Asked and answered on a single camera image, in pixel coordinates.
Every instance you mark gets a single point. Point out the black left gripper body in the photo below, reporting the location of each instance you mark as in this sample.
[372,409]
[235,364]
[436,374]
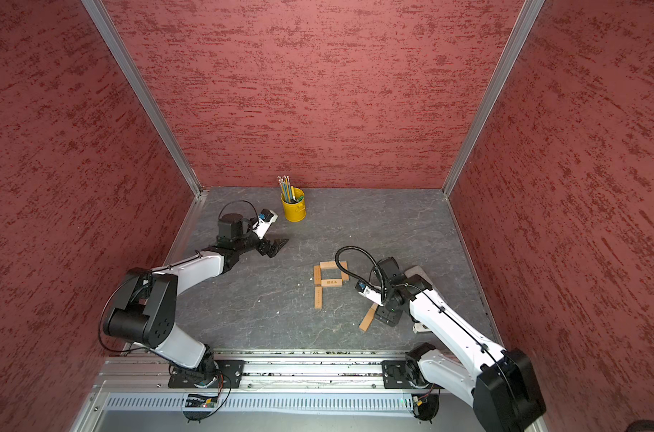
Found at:
[249,241]

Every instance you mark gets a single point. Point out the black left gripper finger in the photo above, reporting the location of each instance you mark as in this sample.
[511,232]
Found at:
[278,244]
[269,250]

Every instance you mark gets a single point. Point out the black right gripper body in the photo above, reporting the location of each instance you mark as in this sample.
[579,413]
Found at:
[389,312]

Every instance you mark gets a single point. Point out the engraved wooden block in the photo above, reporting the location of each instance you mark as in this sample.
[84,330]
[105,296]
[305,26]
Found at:
[332,283]

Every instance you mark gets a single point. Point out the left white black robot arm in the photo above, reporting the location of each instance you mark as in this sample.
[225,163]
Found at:
[142,311]

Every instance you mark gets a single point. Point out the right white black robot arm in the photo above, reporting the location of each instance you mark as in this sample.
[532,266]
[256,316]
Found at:
[499,385]

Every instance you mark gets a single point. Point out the yellow metal pencil bucket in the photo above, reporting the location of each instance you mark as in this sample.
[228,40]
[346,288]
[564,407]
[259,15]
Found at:
[295,210]

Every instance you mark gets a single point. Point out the bundle of coloured pencils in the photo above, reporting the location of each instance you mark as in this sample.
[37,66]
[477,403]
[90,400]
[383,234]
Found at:
[286,189]

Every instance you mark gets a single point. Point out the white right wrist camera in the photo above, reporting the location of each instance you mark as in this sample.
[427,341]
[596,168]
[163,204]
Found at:
[370,292]

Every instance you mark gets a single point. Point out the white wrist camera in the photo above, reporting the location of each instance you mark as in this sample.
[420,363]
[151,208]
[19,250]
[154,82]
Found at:
[370,292]
[263,222]

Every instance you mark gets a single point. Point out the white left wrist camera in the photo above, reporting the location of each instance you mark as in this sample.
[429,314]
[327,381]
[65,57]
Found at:
[263,222]

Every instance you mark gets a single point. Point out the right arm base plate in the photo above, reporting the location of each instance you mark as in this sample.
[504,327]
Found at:
[400,375]

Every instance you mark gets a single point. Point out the aluminium front rail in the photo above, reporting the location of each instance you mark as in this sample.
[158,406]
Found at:
[358,372]

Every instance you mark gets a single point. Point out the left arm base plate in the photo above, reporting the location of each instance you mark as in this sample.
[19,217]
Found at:
[209,375]

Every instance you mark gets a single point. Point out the white perforated cable duct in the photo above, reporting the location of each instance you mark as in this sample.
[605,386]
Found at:
[378,404]

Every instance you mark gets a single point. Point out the left aluminium frame post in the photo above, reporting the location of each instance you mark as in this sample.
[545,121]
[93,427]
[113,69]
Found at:
[109,33]

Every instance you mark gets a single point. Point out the aluminium frame post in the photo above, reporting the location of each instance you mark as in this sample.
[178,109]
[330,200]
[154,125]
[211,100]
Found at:
[109,33]
[520,31]

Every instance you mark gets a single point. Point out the right aluminium frame post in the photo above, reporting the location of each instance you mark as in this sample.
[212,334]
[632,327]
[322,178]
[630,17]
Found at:
[520,31]

